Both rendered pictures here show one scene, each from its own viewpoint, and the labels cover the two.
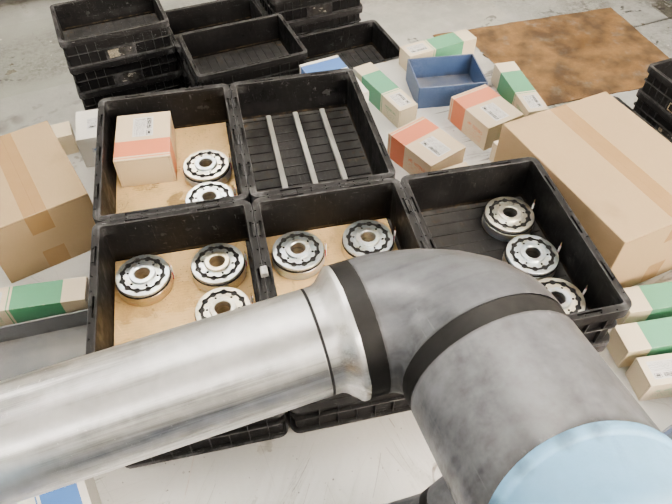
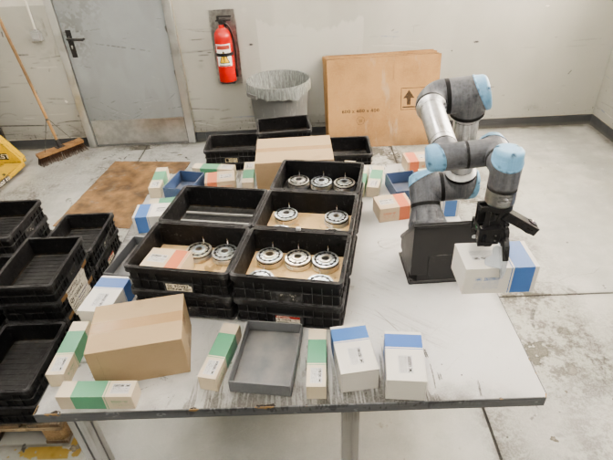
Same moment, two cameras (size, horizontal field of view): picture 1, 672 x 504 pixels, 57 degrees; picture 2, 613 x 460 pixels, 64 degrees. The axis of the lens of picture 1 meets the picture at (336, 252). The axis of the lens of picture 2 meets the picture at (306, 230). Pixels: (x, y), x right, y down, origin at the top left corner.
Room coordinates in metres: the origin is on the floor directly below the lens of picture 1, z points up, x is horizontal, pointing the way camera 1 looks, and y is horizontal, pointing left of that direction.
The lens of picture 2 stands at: (-0.01, 1.53, 2.00)
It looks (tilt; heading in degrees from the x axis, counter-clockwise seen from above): 34 degrees down; 295
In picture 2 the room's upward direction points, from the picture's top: 3 degrees counter-clockwise
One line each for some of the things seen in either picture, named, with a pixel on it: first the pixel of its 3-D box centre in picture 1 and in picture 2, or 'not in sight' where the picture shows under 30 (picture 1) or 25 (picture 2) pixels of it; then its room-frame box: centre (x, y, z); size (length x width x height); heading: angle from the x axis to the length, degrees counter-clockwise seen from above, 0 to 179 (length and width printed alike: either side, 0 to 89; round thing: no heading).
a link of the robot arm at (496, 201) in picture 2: not in sight; (501, 196); (-0.02, 0.35, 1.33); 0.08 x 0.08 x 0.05
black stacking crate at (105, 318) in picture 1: (184, 313); (294, 266); (0.63, 0.27, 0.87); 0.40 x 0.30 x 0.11; 13
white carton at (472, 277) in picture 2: not in sight; (493, 266); (-0.04, 0.34, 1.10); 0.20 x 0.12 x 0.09; 23
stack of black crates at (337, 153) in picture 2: not in sight; (341, 175); (1.01, -1.33, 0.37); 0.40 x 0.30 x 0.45; 23
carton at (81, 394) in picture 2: not in sight; (98, 394); (1.03, 0.91, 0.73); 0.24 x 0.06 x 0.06; 21
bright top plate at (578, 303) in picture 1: (557, 299); (344, 182); (0.67, -0.41, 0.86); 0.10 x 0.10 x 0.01
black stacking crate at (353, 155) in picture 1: (307, 147); (217, 216); (1.08, 0.06, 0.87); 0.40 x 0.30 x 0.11; 13
